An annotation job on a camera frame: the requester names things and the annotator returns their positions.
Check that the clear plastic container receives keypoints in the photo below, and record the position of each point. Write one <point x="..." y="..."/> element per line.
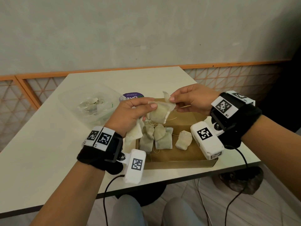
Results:
<point x="68" y="98"/>

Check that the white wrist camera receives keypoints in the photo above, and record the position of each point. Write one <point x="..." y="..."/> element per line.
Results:
<point x="134" y="176"/>
<point x="209" y="148"/>

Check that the dark grey floor object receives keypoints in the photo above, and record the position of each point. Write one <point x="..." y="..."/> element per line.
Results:
<point x="242" y="183"/>

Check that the brown paper box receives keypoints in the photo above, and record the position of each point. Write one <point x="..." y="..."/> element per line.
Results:
<point x="178" y="155"/>

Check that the orange lattice fence panel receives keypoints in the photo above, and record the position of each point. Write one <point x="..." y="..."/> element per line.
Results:
<point x="11" y="110"/>
<point x="235" y="77"/>

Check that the person's right hand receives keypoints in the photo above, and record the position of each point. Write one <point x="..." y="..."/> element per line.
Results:
<point x="197" y="98"/>

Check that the pile of tea bags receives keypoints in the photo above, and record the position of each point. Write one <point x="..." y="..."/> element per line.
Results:
<point x="92" y="105"/>

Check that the grey trousers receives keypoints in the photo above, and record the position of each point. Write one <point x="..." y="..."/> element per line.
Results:
<point x="127" y="211"/>

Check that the person's right forearm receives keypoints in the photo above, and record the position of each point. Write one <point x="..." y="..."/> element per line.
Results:
<point x="272" y="148"/>

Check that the round purple sticker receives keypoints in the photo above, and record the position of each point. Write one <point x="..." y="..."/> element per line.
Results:
<point x="134" y="94"/>

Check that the bunch of tea bags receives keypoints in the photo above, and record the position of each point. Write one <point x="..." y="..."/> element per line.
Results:
<point x="134" y="135"/>

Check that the person's left forearm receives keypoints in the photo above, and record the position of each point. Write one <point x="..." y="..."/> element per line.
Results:
<point x="70" y="197"/>

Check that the person's left hand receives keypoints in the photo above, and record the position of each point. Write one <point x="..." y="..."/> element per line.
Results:
<point x="122" y="117"/>

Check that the black marker wristband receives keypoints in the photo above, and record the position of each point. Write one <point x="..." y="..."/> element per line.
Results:
<point x="94" y="155"/>
<point x="244" y="124"/>

